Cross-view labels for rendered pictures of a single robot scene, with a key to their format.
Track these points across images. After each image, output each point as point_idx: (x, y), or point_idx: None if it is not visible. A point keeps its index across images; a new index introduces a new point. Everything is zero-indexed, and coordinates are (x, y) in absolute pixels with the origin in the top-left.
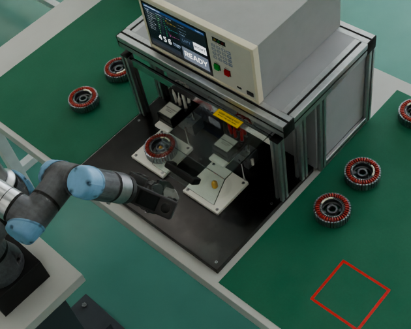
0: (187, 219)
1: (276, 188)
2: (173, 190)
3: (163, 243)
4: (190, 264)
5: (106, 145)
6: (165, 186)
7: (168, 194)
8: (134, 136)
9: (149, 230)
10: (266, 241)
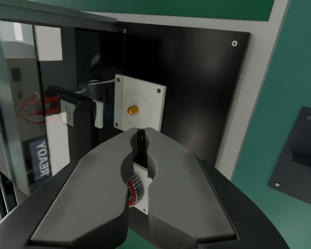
0: (188, 122)
1: (100, 26)
2: (87, 161)
3: (235, 139)
4: (253, 85)
5: (150, 241)
6: (24, 245)
7: (110, 179)
8: (130, 215)
9: (223, 165)
10: (170, 2)
